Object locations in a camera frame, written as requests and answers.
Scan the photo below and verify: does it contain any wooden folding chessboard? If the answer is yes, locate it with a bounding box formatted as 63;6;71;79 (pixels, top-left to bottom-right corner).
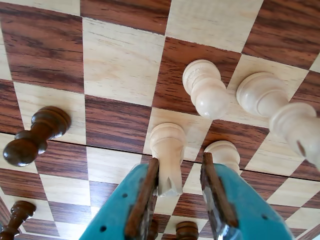
0;0;320;240

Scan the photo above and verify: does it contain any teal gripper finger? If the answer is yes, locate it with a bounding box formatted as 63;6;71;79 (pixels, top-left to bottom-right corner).
79;157;160;240
200;152;295;240

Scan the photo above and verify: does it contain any light wooden knight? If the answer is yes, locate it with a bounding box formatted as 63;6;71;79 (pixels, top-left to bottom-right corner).
149;122;188;197

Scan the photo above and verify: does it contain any dark wooden pawn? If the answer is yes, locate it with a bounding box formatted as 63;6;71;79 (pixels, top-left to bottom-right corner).
2;106;72;168
0;199;37;240

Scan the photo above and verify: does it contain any light wooden queen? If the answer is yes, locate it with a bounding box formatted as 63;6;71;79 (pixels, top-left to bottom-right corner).
203;140;241;173

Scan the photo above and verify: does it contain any light wooden bishop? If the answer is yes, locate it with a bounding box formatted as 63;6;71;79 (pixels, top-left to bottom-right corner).
236;71;320;172

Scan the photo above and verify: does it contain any light wooden pawn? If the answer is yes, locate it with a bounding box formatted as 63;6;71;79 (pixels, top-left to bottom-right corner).
181;59;230;120

